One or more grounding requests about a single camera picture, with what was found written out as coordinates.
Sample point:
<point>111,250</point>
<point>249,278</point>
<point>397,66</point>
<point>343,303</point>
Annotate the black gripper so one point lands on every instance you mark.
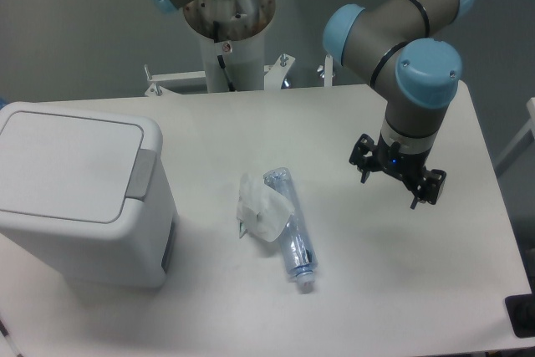
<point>426,186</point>

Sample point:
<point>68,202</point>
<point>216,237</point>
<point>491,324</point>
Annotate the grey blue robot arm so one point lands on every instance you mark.
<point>392,48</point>

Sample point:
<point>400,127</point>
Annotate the white trash can body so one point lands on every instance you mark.
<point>133,250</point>

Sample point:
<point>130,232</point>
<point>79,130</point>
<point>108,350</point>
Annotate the white trash can lid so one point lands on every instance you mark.
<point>65,167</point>

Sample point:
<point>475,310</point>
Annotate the clear crushed plastic bottle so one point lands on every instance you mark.
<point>296,247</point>

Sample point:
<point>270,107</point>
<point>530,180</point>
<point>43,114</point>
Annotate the crumpled white tissue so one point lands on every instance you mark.
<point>261,211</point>

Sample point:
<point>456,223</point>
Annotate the grey lid push button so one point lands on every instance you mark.
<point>141,175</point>

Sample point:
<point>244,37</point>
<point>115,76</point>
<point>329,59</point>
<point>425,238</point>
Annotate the white frame at right edge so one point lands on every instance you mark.
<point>518,144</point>

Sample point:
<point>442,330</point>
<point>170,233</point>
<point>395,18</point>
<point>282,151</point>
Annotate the white metal mounting frame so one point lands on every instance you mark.
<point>223,77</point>

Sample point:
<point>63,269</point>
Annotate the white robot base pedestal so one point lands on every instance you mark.
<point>233,29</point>

